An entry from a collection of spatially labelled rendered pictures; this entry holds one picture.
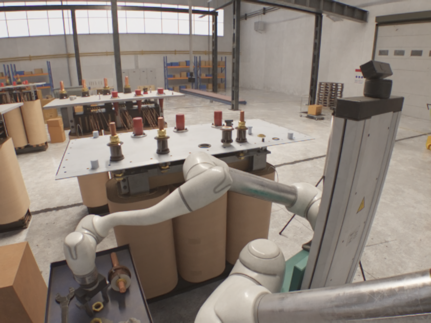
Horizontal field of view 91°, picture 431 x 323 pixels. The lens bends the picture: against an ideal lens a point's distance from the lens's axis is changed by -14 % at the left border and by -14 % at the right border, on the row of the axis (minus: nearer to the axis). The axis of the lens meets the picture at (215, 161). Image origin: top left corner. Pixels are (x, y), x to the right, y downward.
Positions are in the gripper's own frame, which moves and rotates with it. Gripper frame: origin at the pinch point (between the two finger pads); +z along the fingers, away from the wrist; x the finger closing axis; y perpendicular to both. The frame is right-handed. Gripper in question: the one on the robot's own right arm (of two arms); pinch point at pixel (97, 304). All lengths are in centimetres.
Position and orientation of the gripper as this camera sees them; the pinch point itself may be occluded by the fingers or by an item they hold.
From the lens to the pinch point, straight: 126.9
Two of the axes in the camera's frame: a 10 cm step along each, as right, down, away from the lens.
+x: 4.9, -3.1, 8.2
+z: 0.0, 9.3, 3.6
